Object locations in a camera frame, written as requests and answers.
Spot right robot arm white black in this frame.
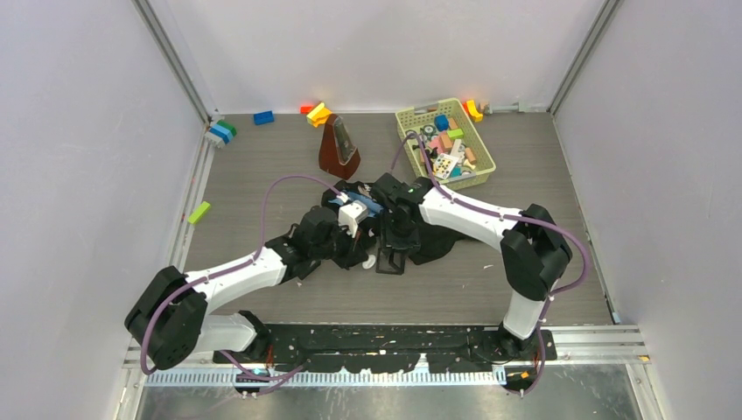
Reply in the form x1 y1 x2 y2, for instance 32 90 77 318
370 173 572 360

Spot white patterned toy block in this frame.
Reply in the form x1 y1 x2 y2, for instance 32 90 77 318
432 153 459 179

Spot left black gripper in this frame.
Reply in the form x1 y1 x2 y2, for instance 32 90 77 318
310 220 368 270

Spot green block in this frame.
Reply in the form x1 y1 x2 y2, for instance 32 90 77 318
186 201 211 225

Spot blue green white blocks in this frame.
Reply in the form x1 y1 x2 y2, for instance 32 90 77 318
204 120 237 148

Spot purple cable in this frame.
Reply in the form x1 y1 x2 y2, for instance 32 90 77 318
387 131 593 398
140 174 352 398

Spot black square jewellery box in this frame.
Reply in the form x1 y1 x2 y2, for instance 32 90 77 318
375 247 407 276

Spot blue brick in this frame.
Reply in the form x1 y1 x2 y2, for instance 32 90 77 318
253 110 275 126

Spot blue cube in basket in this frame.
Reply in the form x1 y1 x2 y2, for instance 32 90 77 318
434 115 450 131

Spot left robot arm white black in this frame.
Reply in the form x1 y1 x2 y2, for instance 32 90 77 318
124 201 375 375

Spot black printed t-shirt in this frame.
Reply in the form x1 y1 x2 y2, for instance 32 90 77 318
320 178 469 265

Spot brown metronome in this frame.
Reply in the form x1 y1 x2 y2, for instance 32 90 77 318
318 114 361 180

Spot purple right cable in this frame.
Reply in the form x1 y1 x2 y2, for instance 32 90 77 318
387 131 593 398

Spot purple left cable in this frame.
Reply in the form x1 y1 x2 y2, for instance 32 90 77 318
140 174 352 398

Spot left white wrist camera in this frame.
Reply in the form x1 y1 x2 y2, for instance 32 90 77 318
337 193 368 237

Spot white round badge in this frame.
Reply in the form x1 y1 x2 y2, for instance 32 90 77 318
361 255 376 270

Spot orange yellow blocks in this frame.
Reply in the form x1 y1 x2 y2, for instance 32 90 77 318
462 100 484 123

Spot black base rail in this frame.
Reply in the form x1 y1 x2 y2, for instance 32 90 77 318
213 324 557 374

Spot yellow red blocks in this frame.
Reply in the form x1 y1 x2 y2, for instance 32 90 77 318
300 101 333 128

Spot green plastic basket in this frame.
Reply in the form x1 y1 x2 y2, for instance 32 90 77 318
395 98 496 190

